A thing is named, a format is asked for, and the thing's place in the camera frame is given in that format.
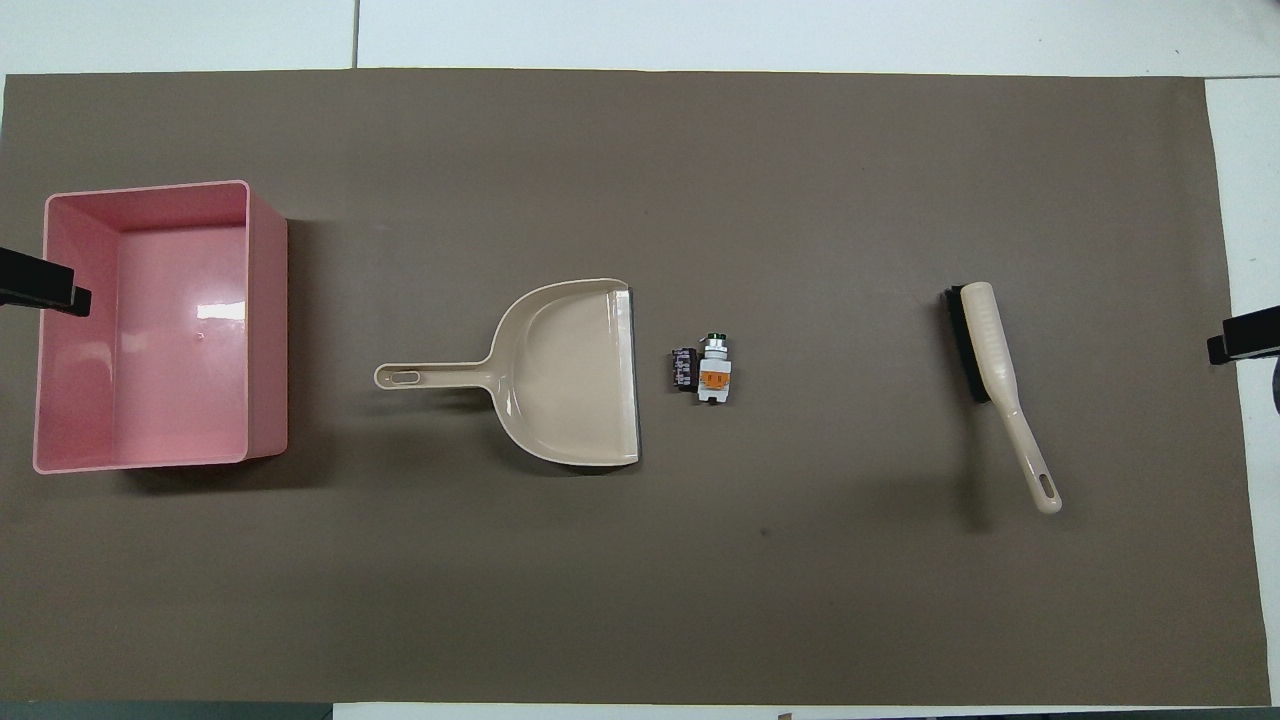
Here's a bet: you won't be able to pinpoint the pink plastic bin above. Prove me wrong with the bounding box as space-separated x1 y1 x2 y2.
32 180 290 476

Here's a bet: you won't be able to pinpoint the beige plastic dustpan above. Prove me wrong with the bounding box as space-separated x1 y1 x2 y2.
373 278 642 468

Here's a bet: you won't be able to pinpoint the beige hand brush black bristles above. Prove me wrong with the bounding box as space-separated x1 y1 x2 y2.
942 281 1064 516

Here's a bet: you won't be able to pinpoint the black stand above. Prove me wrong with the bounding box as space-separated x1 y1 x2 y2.
1206 305 1280 366
0 246 93 319

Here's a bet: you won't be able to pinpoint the white orange push-button switch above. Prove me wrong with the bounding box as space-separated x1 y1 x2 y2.
696 331 734 406

